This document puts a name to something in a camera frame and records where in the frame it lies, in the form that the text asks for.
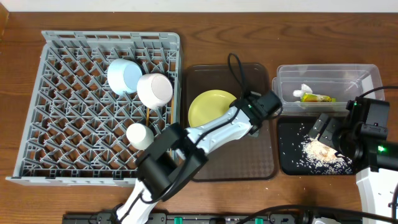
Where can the green yellow snack wrapper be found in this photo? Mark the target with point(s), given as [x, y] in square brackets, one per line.
[311, 98]

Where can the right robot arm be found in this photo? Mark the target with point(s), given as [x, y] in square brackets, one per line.
[374, 163]

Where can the brown serving tray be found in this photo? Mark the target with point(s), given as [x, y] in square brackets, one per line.
[249, 158]

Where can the black tray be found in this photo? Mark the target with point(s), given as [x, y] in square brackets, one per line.
[289, 149]

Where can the grey plastic dish rack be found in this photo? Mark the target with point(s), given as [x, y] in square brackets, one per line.
[75, 131]

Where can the spilled rice food pile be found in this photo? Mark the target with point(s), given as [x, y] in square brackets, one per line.
[323, 155]

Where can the yellow plate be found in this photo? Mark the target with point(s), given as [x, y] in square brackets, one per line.
[208, 106]

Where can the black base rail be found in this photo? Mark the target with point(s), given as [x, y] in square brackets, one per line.
[162, 218]

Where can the white tissue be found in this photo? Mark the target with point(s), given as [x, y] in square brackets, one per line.
[304, 89]

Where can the white bowl with food residue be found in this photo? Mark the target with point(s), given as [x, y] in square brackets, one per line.
[154, 90]

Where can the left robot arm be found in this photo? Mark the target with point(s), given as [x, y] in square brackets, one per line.
[171, 161]

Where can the cream white cup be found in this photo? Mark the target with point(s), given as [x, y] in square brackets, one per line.
[140, 136]

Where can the wooden chopstick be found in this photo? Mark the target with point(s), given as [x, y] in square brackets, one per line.
[147, 116]
[172, 111]

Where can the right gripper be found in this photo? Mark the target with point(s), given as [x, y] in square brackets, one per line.
[325, 130]

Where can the clear plastic bin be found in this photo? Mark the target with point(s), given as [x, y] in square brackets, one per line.
[343, 82]

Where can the light blue bowl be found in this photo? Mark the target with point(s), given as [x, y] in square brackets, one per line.
[123, 76]

